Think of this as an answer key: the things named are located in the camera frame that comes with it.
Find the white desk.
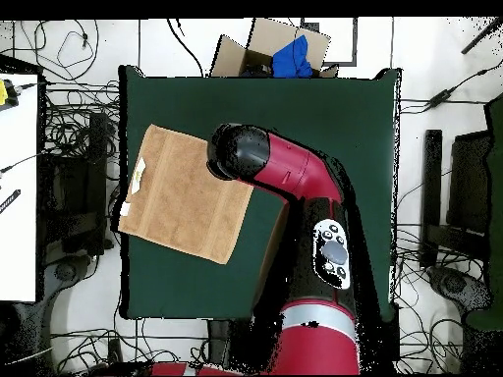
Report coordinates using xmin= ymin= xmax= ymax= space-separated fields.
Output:
xmin=0 ymin=73 xmax=39 ymax=302

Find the black equipment box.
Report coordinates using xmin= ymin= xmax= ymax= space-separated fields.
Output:
xmin=40 ymin=111 xmax=115 ymax=257

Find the yellow and black device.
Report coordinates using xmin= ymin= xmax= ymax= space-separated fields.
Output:
xmin=0 ymin=78 xmax=20 ymax=112

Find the blue garment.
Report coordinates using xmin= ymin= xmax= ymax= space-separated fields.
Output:
xmin=271 ymin=34 xmax=314 ymax=79

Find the grey round floor base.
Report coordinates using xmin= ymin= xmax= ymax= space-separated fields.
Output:
xmin=52 ymin=254 xmax=93 ymax=284

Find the open cardboard box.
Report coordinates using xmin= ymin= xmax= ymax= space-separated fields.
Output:
xmin=209 ymin=17 xmax=340 ymax=79

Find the black upright bar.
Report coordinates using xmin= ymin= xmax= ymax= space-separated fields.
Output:
xmin=419 ymin=129 xmax=444 ymax=269

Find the black rod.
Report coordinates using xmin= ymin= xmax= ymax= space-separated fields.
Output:
xmin=460 ymin=17 xmax=503 ymax=55

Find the black strip tool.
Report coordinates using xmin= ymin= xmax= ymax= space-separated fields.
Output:
xmin=0 ymin=188 xmax=22 ymax=215

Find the dark green table cloth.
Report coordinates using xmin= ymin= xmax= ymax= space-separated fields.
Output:
xmin=118 ymin=65 xmax=403 ymax=320

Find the black power strip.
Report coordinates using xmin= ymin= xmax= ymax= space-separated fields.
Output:
xmin=107 ymin=338 xmax=126 ymax=364

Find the tan terry towel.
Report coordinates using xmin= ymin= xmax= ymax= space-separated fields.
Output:
xmin=117 ymin=124 xmax=255 ymax=265

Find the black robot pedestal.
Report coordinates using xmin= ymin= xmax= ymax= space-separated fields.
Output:
xmin=206 ymin=318 xmax=256 ymax=370

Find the grey rectangular frame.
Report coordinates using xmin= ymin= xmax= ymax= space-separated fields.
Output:
xmin=300 ymin=17 xmax=359 ymax=67

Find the black power adapter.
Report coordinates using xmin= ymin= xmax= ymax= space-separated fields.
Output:
xmin=426 ymin=88 xmax=454 ymax=110

